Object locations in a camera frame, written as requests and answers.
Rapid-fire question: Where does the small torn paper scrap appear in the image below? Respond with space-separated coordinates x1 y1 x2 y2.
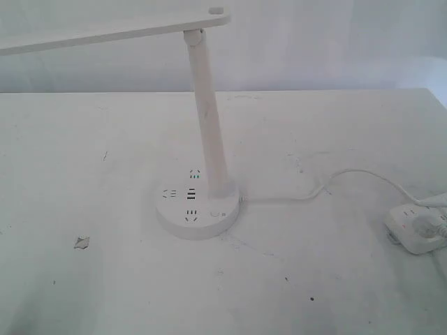
73 237 90 250

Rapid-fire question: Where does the white power cord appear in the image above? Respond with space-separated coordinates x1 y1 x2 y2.
239 169 431 206

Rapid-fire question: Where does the white plug in strip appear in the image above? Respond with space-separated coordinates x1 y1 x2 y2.
413 214 446 239

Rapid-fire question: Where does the white power strip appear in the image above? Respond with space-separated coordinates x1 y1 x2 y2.
384 204 446 255

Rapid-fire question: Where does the white desk lamp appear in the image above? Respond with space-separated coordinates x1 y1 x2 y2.
1 6 240 240

